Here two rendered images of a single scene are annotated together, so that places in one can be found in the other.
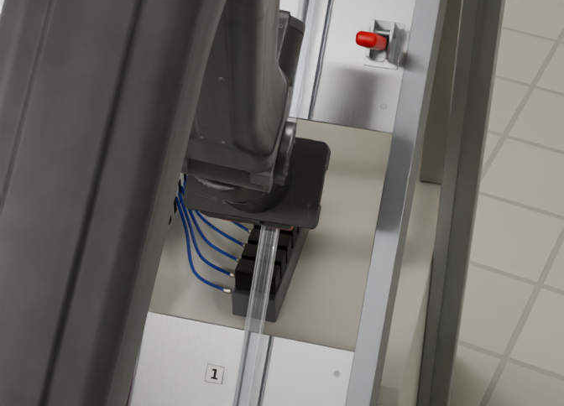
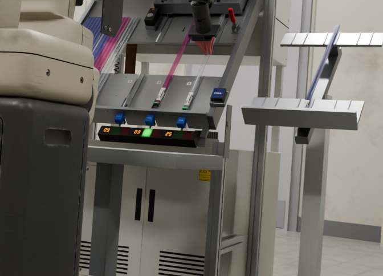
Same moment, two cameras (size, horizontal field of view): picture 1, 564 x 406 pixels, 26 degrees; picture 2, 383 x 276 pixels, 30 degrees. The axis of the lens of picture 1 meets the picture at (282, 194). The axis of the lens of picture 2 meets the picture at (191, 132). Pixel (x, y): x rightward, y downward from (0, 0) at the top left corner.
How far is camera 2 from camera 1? 2.00 m
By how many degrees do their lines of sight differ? 42
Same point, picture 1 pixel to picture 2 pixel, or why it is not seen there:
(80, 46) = not seen: outside the picture
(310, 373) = (212, 81)
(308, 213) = (214, 32)
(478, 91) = (265, 86)
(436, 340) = (255, 185)
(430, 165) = not seen: hidden behind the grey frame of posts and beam
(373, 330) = (228, 69)
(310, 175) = (215, 28)
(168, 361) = (178, 82)
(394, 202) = (235, 50)
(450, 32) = not seen: hidden behind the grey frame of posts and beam
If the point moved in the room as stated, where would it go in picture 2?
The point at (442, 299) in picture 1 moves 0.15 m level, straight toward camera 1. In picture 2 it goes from (257, 168) to (249, 168)
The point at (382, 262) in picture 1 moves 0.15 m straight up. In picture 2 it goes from (231, 59) to (234, 15)
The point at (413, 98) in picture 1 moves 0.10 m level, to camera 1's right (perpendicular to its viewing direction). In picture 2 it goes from (241, 35) to (269, 36)
